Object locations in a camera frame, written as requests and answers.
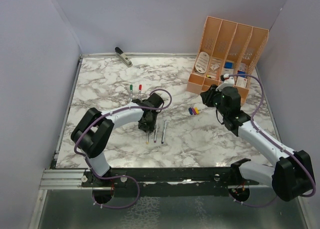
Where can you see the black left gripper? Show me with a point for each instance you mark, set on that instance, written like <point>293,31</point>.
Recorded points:
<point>149,128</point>

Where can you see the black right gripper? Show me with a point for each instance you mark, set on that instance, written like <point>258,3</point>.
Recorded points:
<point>208,95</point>

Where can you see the white marker purple end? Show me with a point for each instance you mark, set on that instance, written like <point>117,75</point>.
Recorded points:
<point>155,133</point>

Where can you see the white marker orange end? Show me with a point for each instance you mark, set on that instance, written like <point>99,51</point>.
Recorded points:
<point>147,138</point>

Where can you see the white marker red end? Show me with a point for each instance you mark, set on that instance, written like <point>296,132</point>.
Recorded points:
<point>139,94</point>

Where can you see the white marker green end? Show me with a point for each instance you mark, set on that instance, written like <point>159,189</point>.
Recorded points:
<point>130,95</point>

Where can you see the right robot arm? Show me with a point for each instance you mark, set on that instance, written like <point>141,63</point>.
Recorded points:
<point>290,174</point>

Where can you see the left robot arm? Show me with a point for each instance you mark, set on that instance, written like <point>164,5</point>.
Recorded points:
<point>93,131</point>

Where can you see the white marker blue end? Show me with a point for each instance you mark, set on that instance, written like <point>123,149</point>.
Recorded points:
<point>164,132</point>

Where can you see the white red card box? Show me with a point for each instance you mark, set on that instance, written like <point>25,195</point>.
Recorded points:
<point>241,82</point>

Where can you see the white oval perforated plate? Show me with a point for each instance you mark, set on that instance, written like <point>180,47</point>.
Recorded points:
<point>202,62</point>

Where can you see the blue white box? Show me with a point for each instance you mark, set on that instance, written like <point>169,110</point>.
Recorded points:
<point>229,65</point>

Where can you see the peach desk organizer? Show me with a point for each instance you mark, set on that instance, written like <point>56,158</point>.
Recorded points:
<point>228,41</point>

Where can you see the grey stapler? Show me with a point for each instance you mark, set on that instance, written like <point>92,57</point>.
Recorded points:
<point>123,57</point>

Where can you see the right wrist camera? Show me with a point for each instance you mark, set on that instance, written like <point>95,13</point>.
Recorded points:
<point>227,81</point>

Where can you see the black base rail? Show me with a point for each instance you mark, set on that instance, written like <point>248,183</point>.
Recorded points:
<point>169,182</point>

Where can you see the aluminium extrusion rail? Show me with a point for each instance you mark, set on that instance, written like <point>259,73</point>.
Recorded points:
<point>61,179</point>

